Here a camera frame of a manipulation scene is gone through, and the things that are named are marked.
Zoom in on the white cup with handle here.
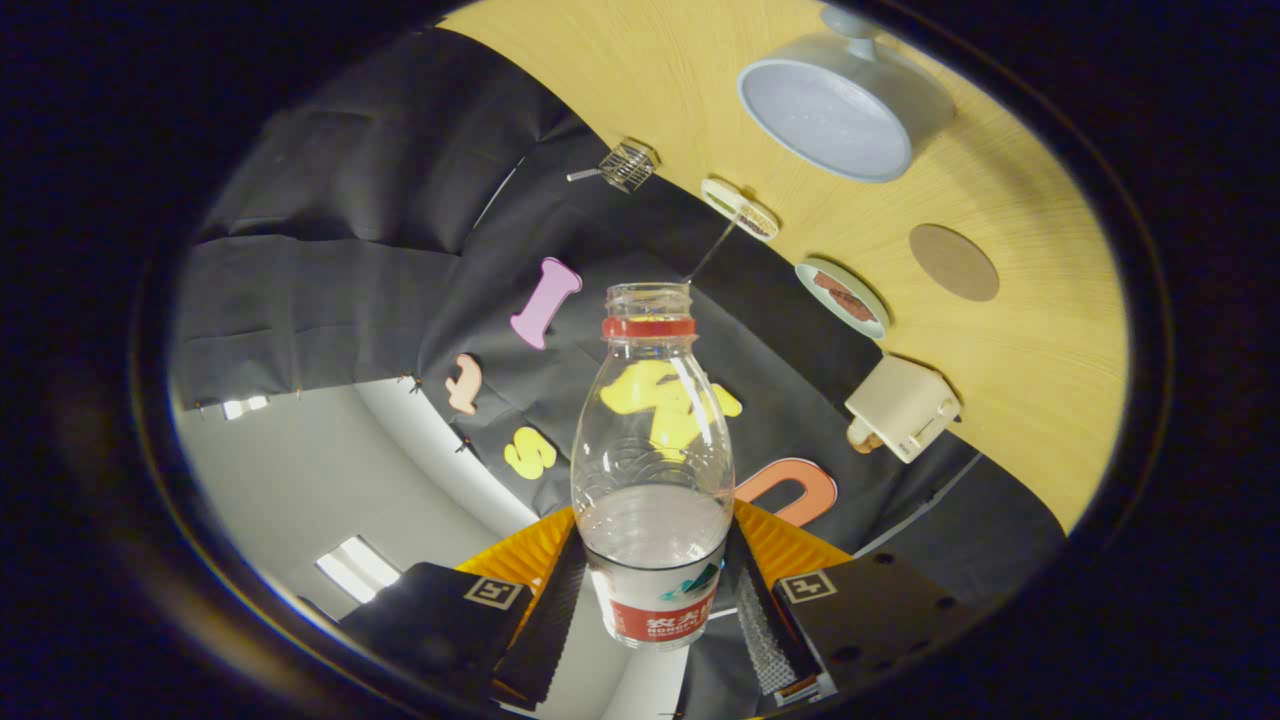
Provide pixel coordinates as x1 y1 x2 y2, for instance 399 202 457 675
737 5 956 184

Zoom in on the pale green plate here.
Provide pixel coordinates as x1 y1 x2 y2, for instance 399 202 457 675
795 258 891 341

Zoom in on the round brown coaster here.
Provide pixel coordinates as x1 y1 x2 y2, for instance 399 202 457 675
908 223 1001 303

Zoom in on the white divided snack tray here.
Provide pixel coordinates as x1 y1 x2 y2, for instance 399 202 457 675
700 178 781 242

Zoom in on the small wire basket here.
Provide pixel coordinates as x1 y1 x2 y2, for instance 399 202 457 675
598 141 661 194

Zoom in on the cream toaster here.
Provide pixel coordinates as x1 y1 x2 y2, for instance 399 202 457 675
845 355 963 464

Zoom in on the clear plastic juice bottle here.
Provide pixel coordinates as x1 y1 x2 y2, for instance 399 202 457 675
570 282 736 651

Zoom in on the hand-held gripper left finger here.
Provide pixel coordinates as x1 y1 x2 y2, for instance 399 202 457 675
338 505 586 711

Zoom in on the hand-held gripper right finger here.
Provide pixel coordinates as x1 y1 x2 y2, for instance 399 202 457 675
725 500 991 706

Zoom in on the long ceiling light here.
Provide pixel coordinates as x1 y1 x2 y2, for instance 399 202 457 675
315 535 401 604

